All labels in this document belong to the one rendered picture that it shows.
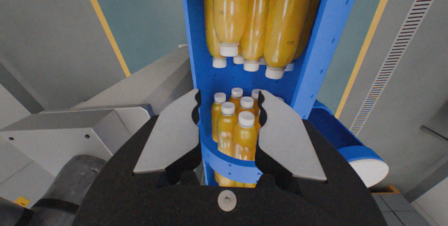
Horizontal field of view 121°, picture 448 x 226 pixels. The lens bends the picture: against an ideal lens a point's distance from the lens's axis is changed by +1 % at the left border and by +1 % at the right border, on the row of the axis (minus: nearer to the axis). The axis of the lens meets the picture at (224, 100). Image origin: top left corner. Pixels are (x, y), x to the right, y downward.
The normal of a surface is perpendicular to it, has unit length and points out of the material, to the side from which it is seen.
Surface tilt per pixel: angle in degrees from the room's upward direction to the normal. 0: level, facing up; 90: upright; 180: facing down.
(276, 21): 48
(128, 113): 0
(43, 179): 90
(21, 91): 76
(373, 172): 0
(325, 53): 33
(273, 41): 40
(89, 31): 0
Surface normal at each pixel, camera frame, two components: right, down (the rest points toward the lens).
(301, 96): 0.38, 0.48
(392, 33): -0.04, 0.52
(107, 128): 0.99, -0.06
